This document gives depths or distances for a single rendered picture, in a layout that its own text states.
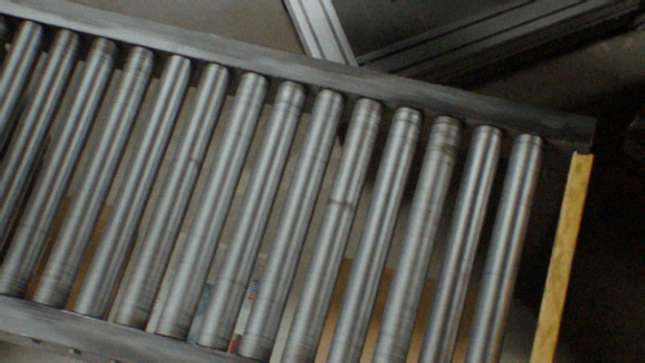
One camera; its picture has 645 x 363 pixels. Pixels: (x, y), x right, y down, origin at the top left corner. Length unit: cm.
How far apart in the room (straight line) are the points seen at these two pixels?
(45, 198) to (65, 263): 11
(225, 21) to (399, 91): 109
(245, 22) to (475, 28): 63
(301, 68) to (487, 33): 78
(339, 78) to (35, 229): 53
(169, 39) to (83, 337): 50
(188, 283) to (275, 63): 39
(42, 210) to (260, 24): 114
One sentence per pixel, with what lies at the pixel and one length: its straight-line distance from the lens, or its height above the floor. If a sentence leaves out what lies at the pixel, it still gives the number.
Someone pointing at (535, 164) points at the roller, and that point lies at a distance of 160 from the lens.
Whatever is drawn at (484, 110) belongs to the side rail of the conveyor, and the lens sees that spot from 162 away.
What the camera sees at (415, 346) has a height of 0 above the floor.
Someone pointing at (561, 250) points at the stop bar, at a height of 82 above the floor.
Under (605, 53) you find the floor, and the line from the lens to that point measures 262.
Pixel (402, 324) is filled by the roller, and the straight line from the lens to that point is 150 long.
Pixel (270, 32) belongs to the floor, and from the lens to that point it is 262.
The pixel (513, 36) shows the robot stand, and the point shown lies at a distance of 235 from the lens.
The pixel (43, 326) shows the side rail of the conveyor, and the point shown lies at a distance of 158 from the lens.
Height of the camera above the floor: 226
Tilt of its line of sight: 69 degrees down
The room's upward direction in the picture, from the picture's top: 8 degrees counter-clockwise
